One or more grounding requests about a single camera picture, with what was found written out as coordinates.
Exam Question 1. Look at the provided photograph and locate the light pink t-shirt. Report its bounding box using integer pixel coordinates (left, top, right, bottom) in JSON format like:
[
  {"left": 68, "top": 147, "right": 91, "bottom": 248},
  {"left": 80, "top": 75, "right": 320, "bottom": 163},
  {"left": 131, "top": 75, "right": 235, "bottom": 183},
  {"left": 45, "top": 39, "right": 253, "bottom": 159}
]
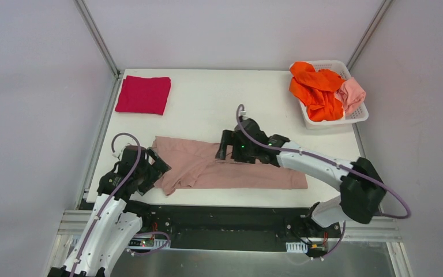
[{"left": 335, "top": 77, "right": 366, "bottom": 115}]

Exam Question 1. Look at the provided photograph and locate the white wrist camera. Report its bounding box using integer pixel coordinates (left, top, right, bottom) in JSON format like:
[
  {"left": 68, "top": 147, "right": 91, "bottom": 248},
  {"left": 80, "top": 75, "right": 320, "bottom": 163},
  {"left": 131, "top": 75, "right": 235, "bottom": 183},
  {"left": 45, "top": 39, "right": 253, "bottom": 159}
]
[
  {"left": 112, "top": 151, "right": 123, "bottom": 160},
  {"left": 238, "top": 109, "right": 248, "bottom": 121}
]

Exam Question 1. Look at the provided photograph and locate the corner aluminium post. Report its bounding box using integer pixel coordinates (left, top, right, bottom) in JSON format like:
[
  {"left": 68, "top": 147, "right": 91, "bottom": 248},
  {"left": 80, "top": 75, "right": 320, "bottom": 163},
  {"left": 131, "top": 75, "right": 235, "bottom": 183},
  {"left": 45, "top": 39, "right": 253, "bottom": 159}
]
[
  {"left": 73, "top": 0, "right": 121, "bottom": 78},
  {"left": 347, "top": 0, "right": 395, "bottom": 70}
]

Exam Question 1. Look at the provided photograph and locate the orange t-shirt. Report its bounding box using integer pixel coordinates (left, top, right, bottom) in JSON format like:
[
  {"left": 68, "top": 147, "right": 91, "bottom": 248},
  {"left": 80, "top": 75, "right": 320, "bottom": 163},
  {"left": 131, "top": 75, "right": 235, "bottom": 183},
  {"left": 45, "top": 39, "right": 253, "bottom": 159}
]
[{"left": 289, "top": 62, "right": 345, "bottom": 122}]

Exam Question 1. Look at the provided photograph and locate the folded red t-shirt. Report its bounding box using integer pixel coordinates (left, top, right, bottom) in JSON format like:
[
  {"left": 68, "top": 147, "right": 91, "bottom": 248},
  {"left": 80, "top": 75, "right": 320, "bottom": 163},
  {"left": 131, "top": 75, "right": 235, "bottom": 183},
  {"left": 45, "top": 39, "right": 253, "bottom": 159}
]
[{"left": 115, "top": 76, "right": 171, "bottom": 115}]

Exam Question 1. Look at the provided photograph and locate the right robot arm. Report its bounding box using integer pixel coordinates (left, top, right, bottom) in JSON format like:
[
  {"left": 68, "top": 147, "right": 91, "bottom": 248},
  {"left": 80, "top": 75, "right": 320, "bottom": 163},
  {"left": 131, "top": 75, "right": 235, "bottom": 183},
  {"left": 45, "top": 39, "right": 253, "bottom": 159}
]
[{"left": 215, "top": 118, "right": 386, "bottom": 237}]

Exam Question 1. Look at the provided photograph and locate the left corner aluminium post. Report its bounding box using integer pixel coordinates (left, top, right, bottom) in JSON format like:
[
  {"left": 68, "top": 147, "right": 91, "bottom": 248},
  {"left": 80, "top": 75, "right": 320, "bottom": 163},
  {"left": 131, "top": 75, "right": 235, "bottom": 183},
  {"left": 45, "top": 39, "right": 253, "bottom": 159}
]
[{"left": 73, "top": 0, "right": 121, "bottom": 78}]

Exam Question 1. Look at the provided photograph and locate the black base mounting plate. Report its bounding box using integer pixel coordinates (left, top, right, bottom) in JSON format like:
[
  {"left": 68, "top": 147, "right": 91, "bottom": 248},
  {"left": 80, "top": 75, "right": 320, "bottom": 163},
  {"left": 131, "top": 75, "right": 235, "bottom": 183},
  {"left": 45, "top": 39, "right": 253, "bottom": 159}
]
[{"left": 150, "top": 205, "right": 341, "bottom": 252}]

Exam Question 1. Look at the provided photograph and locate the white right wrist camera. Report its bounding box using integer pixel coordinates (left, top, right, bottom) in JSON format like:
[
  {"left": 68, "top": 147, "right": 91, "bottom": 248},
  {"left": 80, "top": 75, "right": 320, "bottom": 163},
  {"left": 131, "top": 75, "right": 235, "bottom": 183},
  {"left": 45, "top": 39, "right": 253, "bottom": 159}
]
[{"left": 238, "top": 109, "right": 248, "bottom": 121}]

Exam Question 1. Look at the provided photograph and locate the aluminium frame rail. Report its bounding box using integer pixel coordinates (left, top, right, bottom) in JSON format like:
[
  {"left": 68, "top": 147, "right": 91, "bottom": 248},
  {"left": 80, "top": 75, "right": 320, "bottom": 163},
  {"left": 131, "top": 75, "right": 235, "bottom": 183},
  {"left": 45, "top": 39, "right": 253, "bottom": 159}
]
[{"left": 45, "top": 205, "right": 412, "bottom": 276}]

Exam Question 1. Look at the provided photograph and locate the beige pink printed t-shirt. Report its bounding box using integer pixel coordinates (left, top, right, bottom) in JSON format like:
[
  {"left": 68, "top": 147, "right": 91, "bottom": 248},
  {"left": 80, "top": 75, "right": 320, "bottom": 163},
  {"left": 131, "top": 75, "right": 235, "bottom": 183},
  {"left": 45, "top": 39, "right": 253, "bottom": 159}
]
[{"left": 152, "top": 136, "right": 308, "bottom": 196}]

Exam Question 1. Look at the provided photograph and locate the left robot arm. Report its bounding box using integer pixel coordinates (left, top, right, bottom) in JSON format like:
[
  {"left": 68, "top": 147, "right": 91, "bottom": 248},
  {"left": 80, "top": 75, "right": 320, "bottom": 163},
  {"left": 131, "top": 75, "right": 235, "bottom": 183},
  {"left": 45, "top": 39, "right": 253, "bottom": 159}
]
[{"left": 48, "top": 145, "right": 171, "bottom": 276}]

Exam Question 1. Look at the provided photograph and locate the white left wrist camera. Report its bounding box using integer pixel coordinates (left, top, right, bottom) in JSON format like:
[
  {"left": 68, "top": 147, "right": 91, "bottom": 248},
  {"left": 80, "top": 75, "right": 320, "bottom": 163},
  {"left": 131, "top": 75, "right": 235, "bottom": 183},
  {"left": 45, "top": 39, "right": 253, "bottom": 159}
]
[{"left": 112, "top": 151, "right": 123, "bottom": 160}]

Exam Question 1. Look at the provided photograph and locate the right corner aluminium post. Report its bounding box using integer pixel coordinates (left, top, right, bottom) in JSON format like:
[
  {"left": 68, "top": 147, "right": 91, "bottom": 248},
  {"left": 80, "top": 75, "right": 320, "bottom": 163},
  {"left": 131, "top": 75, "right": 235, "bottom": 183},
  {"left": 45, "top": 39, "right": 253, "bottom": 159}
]
[{"left": 347, "top": 0, "right": 395, "bottom": 70}]

